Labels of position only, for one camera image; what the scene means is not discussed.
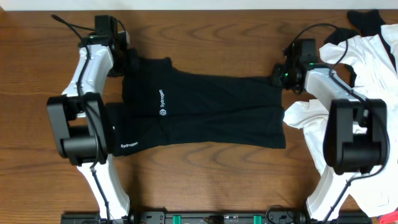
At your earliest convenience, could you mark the white shirt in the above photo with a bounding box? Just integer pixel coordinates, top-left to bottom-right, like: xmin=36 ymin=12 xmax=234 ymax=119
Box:
xmin=284 ymin=24 xmax=397 ymax=217

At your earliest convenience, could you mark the black Sydrogen t-shirt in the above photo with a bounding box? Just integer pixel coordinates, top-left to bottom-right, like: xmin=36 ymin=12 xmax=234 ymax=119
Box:
xmin=106 ymin=49 xmax=286 ymax=157

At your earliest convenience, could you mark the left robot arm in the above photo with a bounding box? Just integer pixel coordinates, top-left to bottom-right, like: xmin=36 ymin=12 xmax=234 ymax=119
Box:
xmin=47 ymin=32 xmax=134 ymax=223

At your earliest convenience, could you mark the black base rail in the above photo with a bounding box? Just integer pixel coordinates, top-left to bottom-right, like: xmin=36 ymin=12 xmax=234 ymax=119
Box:
xmin=60 ymin=207 xmax=374 ymax=224

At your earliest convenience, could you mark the black garment at corner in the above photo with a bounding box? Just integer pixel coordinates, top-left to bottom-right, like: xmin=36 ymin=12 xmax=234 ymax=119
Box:
xmin=324 ymin=9 xmax=386 ymax=45

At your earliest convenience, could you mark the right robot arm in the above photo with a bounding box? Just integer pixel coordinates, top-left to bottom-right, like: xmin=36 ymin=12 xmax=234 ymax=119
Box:
xmin=271 ymin=63 xmax=390 ymax=223

